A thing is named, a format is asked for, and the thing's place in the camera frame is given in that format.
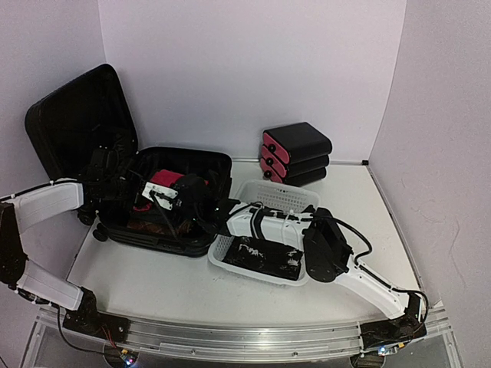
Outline aluminium rail frame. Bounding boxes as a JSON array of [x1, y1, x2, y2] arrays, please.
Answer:
[[22, 298, 461, 368]]

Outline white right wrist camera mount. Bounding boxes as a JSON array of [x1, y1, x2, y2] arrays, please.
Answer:
[[142, 182, 178, 210]]

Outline red plaid garment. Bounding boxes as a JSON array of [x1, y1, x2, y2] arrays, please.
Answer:
[[127, 219, 193, 235]]

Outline black ribbed hard-shell suitcase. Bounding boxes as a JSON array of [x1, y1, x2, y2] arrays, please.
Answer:
[[25, 64, 232, 258]]

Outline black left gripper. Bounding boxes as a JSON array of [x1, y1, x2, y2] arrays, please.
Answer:
[[103, 169, 149, 212]]

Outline black white splatter jeans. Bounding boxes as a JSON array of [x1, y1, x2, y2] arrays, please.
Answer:
[[222, 237, 303, 281]]

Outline white perforated plastic basket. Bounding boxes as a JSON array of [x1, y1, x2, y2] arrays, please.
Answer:
[[207, 179, 320, 287]]

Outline black pink drawer organizer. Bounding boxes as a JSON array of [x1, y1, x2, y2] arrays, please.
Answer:
[[259, 122, 332, 186]]

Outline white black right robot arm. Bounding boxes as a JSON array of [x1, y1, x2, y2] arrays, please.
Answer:
[[158, 174, 429, 346]]

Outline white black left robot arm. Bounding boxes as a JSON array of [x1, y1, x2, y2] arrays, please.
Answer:
[[1, 146, 88, 345]]

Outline pink garment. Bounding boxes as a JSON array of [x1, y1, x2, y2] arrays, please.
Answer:
[[133, 169, 183, 212]]

